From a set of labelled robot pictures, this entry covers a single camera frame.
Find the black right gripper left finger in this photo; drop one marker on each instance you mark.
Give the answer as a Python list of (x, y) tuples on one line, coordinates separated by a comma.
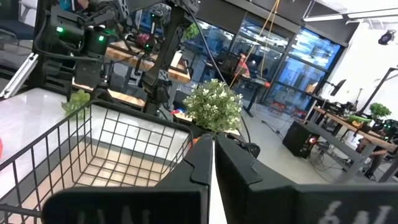
[(140, 205)]

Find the black monitor on arm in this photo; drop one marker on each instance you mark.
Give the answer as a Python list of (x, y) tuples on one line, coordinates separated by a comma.
[(337, 87)]

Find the wooden table black legs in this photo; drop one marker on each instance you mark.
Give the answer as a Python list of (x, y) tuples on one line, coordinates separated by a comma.
[(174, 74)]

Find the silver aluminium extrusion bar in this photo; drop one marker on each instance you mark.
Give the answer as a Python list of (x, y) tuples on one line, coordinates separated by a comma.
[(18, 76)]

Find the wooden table grey legs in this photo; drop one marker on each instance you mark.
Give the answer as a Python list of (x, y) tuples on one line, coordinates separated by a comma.
[(370, 137)]

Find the black computer tower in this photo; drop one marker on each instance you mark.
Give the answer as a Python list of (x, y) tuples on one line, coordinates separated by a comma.
[(298, 140)]

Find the small green potted tree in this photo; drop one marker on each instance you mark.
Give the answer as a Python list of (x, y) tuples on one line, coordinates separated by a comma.
[(379, 110)]

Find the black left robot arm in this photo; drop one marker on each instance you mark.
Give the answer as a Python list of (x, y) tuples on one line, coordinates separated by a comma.
[(93, 40)]

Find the light green lettuce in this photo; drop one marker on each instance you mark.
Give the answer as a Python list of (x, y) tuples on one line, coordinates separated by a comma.
[(76, 101)]

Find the black desk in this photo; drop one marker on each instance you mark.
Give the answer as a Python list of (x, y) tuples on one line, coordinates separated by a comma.
[(248, 82)]

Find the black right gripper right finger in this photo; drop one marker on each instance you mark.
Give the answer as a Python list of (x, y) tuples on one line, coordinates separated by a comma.
[(280, 202)]

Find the black ceiling spotlight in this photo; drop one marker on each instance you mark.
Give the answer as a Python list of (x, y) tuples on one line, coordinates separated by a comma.
[(387, 37)]

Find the potted plant white flowers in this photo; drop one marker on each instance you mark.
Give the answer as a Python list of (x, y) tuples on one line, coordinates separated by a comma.
[(214, 105)]

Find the person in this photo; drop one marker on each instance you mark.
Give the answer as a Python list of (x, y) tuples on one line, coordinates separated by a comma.
[(242, 67), (376, 158)]

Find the black background robot arm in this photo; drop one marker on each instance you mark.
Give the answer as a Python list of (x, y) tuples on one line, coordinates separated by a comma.
[(390, 129)]

